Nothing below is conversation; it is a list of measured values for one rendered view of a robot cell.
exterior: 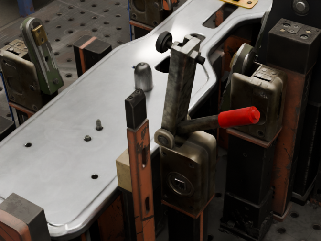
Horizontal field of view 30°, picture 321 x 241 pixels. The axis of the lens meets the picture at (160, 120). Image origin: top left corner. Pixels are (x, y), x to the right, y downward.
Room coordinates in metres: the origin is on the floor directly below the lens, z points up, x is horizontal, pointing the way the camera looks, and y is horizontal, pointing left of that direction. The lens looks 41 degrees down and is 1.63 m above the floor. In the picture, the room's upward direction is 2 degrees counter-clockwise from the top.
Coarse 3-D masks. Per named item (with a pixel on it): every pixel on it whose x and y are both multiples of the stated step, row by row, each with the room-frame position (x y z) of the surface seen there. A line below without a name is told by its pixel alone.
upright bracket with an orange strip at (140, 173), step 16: (128, 96) 0.54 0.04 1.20; (144, 96) 0.55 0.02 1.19; (128, 112) 0.54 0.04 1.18; (144, 112) 0.55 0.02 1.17; (128, 128) 0.54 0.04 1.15; (144, 128) 0.55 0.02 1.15; (128, 144) 0.54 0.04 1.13; (144, 144) 0.54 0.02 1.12; (144, 160) 0.55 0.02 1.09; (144, 176) 0.54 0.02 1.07; (144, 192) 0.54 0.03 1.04; (144, 208) 0.54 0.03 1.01; (144, 224) 0.53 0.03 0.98; (144, 240) 0.53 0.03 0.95
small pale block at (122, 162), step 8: (120, 160) 0.58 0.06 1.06; (128, 160) 0.57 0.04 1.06; (120, 168) 0.57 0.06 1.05; (128, 168) 0.56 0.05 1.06; (120, 176) 0.57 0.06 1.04; (128, 176) 0.57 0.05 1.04; (120, 184) 0.57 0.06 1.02; (128, 184) 0.57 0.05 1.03; (128, 192) 0.57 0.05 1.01; (128, 200) 0.57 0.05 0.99; (128, 208) 0.57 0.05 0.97; (128, 216) 0.58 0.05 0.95; (128, 224) 0.57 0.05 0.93; (128, 232) 0.58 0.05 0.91; (128, 240) 0.58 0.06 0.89; (136, 240) 0.57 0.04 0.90
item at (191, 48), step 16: (160, 48) 0.63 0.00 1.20; (176, 48) 0.61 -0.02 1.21; (192, 48) 0.62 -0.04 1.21; (176, 64) 0.61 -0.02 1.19; (192, 64) 0.62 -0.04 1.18; (176, 80) 0.61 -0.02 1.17; (192, 80) 0.63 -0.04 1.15; (176, 96) 0.61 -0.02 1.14; (176, 112) 0.61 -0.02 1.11; (160, 128) 0.63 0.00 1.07; (176, 128) 0.62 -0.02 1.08
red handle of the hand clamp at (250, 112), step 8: (224, 112) 0.59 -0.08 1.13; (232, 112) 0.58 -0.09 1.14; (240, 112) 0.57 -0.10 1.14; (248, 112) 0.57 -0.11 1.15; (256, 112) 0.57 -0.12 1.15; (184, 120) 0.63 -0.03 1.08; (192, 120) 0.62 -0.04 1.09; (200, 120) 0.61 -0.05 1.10; (208, 120) 0.60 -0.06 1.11; (216, 120) 0.59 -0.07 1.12; (224, 120) 0.58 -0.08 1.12; (232, 120) 0.57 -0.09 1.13; (240, 120) 0.57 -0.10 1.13; (248, 120) 0.56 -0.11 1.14; (256, 120) 0.57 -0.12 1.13; (184, 128) 0.62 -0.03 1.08; (192, 128) 0.61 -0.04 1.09; (200, 128) 0.60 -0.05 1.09; (208, 128) 0.60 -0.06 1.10; (224, 128) 0.58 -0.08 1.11
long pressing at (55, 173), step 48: (192, 0) 1.11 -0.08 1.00; (144, 48) 0.94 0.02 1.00; (96, 96) 0.80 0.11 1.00; (192, 96) 0.79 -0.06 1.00; (0, 144) 0.69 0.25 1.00; (48, 144) 0.68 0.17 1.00; (96, 144) 0.68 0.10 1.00; (0, 192) 0.59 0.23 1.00; (48, 192) 0.58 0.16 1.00; (96, 192) 0.58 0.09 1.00
